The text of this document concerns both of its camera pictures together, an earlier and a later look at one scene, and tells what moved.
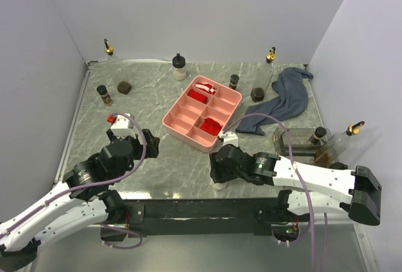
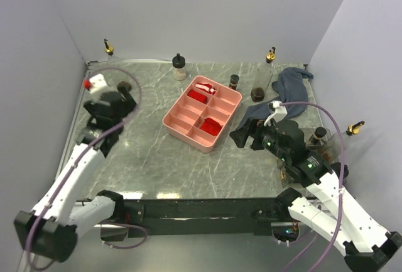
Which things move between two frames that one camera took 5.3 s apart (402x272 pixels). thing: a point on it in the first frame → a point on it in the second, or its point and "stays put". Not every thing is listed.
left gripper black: (152, 148) → (128, 104)
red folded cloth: (198, 97) stays put
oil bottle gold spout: (354, 129) stays put
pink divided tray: (202, 111) stays put
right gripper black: (215, 171) → (240, 136)
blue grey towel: (293, 97) stays put
